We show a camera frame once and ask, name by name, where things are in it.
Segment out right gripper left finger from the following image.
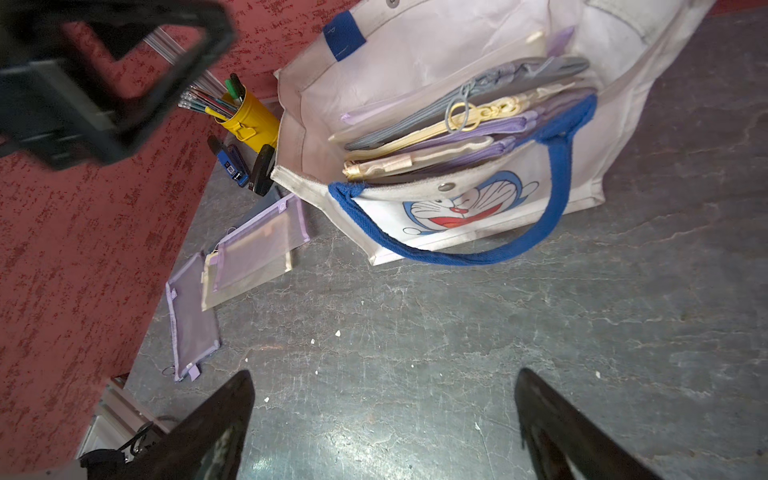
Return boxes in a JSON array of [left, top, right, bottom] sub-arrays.
[[113, 370, 255, 479]]

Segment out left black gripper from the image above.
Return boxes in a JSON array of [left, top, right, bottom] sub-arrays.
[[1, 1, 235, 170]]

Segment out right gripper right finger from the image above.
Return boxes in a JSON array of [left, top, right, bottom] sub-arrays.
[[514, 368, 659, 479]]

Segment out beige trim pouch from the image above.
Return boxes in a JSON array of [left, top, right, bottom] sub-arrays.
[[201, 251, 293, 311]]

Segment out purple trim mesh pouch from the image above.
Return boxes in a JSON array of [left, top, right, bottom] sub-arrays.
[[213, 194, 310, 291]]

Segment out yellow trim mesh pouch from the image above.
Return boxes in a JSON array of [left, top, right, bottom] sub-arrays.
[[345, 93, 539, 161]]

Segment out grey pouch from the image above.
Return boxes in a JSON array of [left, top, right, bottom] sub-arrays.
[[344, 55, 592, 151]]

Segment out white canvas Doraemon tote bag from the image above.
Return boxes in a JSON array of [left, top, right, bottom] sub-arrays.
[[272, 1, 711, 266]]

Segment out pens in cup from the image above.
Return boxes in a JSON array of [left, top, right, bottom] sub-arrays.
[[177, 71, 241, 122]]

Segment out blue stapler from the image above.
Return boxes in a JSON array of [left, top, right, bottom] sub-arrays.
[[207, 135, 250, 188]]

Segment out yellow pen cup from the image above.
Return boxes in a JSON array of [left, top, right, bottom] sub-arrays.
[[218, 90, 280, 152]]

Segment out black stapler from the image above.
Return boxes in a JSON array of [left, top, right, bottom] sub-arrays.
[[249, 144, 275, 197]]

